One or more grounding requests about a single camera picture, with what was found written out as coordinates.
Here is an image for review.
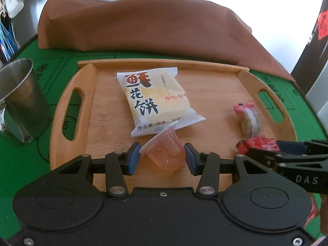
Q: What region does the red and clear snack packet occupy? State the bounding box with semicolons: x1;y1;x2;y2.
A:
233;102;264;137

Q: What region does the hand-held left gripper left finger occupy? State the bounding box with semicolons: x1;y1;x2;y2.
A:
51;142;142;198

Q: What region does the dark door panel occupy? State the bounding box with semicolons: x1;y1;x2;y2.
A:
291;5;328;95

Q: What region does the green table mat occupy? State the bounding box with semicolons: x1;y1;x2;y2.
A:
0;34;328;239

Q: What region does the red paper decoration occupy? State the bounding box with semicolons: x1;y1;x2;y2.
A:
316;13;328;41

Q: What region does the pink jelly cup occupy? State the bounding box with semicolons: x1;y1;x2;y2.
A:
140;127;186;171

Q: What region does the white pastry packet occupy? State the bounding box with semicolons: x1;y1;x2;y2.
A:
116;67;207;137

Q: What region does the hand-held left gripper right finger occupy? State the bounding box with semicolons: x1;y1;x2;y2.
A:
184;142;282;198

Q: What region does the metal cup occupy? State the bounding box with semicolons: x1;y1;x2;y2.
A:
0;58;53;144

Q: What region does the brown cloth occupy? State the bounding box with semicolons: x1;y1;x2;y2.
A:
38;0;298;82

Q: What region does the white plastic object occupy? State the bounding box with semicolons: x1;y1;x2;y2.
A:
4;0;25;19

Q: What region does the wooden tray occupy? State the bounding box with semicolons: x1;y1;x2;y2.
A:
49;59;298;192

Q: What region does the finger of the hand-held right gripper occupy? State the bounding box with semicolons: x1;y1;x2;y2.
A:
275;140;328;157
245;147;285;171

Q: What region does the blue striped bag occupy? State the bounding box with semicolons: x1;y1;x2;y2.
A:
0;18;20;62

